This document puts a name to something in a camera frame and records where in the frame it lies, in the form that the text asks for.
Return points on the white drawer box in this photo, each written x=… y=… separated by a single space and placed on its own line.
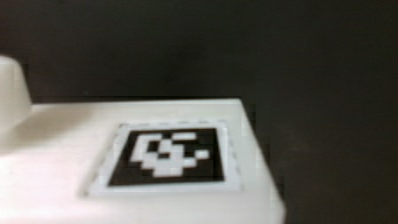
x=130 y=162

